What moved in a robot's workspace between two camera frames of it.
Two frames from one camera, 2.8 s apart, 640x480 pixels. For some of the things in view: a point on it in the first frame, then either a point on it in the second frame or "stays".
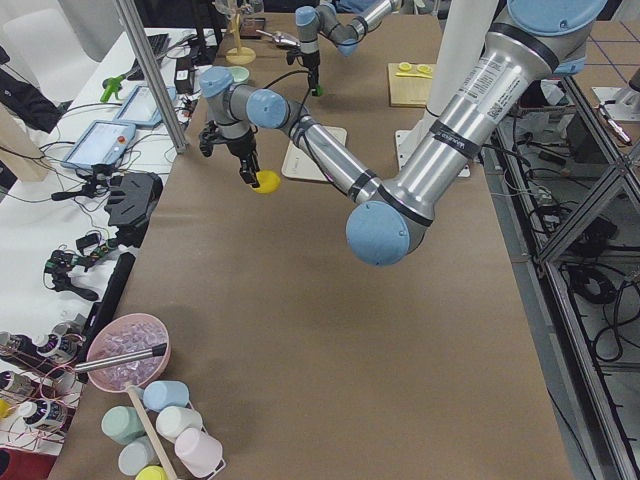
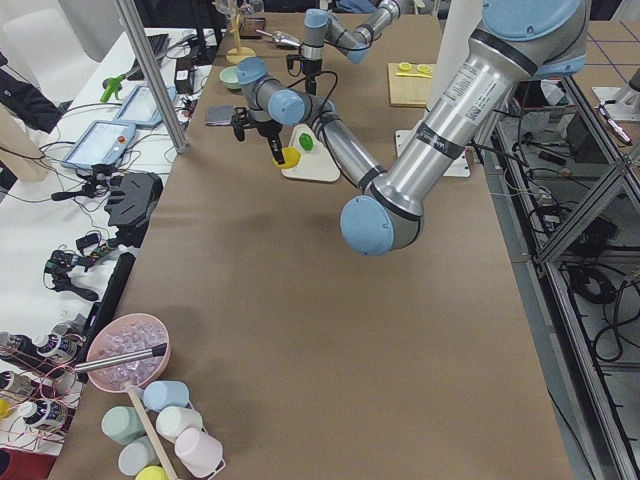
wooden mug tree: x=239 y=55 stays
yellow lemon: x=269 y=182 to x=292 y=157
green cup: x=122 y=423 stays
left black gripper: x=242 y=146 to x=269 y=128
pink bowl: x=127 y=334 stays
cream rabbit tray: x=299 y=163 stays
